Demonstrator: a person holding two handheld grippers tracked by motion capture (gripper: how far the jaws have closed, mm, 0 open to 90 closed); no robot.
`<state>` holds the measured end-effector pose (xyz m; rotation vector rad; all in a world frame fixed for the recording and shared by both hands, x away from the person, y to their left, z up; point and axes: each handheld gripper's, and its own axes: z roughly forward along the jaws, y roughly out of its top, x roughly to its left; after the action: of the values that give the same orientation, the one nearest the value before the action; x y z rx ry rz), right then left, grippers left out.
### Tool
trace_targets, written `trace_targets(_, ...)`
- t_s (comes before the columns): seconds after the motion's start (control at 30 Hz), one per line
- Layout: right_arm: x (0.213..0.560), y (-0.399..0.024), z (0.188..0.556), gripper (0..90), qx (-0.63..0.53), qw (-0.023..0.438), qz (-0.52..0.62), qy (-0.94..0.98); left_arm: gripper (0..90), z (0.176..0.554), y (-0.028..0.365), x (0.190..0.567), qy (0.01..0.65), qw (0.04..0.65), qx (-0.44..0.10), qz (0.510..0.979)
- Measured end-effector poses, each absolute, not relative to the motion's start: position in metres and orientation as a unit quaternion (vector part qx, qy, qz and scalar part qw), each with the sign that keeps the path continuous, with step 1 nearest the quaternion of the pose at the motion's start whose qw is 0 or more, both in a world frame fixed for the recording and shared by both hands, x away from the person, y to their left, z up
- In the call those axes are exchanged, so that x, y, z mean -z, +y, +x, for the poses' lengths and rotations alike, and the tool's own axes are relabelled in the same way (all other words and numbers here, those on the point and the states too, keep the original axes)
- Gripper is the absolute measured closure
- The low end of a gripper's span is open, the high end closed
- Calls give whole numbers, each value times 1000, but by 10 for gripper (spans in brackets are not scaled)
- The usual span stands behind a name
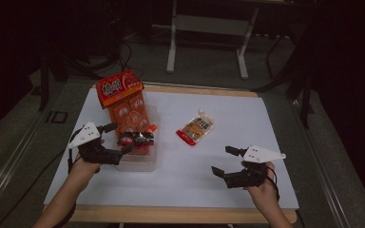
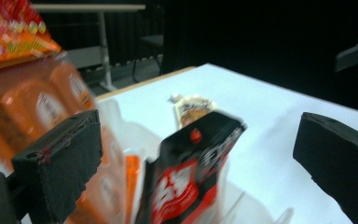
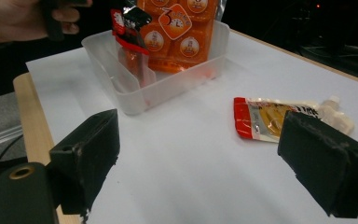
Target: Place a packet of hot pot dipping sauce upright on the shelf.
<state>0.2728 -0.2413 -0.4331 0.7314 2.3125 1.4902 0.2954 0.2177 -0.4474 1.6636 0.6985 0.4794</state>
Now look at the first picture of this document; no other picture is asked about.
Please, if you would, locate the clear plastic container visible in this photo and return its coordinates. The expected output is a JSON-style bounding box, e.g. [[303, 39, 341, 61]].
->
[[110, 104, 163, 173]]

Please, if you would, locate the black floor plate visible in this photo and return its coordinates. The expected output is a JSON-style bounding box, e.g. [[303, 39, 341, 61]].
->
[[46, 109, 69, 124]]

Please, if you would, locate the metal floor rail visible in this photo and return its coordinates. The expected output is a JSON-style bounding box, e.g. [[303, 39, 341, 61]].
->
[[289, 98, 353, 228], [0, 104, 55, 217]]

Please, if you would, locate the white table sheet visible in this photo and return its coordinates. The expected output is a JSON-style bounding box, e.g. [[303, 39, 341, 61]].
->
[[43, 87, 299, 210]]

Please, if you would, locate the black metal stand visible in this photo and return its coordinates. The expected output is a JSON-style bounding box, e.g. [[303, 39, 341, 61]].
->
[[37, 47, 108, 112], [253, 31, 315, 129]]

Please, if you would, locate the beige snack packet red end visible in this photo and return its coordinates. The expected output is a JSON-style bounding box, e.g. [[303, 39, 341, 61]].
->
[[175, 109, 216, 146]]

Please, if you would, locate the large orange snack bag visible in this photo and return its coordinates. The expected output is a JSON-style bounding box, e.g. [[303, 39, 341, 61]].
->
[[95, 69, 158, 137]]

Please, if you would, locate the black and red snack packet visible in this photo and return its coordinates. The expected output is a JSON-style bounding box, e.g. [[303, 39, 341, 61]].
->
[[117, 130, 156, 156]]

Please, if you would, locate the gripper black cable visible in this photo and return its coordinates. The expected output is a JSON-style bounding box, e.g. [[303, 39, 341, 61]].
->
[[67, 129, 79, 175], [265, 164, 281, 202]]

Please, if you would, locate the wooden table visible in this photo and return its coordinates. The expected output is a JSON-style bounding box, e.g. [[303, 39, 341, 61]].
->
[[41, 83, 298, 224]]

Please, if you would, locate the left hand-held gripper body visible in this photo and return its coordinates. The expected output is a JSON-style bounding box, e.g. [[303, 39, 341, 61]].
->
[[67, 122, 125, 166]]

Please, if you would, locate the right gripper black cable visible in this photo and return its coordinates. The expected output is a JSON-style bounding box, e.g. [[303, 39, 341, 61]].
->
[[265, 164, 281, 202]]

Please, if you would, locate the person's left hand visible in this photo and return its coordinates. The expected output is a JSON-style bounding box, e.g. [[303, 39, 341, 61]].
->
[[70, 154, 103, 176]]

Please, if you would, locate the person's right hand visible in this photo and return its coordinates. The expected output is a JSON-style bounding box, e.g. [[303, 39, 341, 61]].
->
[[241, 161, 280, 208]]

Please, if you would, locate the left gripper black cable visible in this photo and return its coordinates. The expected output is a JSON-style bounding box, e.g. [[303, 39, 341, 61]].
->
[[67, 129, 79, 175]]

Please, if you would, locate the thin black floor cable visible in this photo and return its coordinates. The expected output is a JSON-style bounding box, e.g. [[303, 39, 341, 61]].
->
[[0, 148, 66, 228]]

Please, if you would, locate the white metal stand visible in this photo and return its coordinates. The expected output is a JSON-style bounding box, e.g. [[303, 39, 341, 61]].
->
[[165, 0, 260, 80]]

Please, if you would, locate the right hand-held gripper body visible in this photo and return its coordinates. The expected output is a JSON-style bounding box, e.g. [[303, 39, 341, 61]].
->
[[222, 144, 287, 190]]

